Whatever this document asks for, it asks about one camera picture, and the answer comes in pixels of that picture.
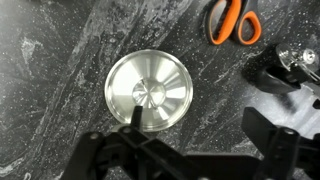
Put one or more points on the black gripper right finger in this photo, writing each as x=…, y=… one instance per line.
x=286, y=153

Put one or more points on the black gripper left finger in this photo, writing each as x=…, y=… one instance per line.
x=133, y=156

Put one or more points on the silver pot lid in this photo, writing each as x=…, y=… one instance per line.
x=160, y=76

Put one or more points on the black can opener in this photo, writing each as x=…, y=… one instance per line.
x=280, y=78

